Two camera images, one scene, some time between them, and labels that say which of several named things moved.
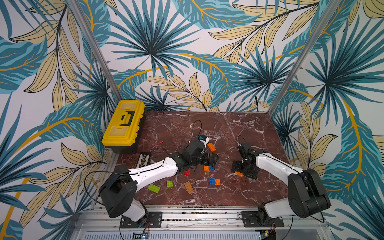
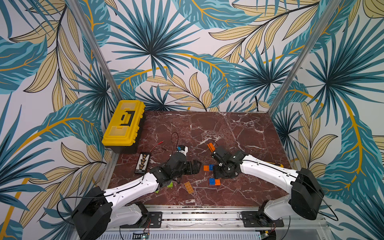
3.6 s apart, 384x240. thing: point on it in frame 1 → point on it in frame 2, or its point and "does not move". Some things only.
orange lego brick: x=211 y=147 does not move
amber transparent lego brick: x=189 y=187 does not move
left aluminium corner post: x=77 y=8 does not move
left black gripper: x=213 y=160 → x=191 y=171
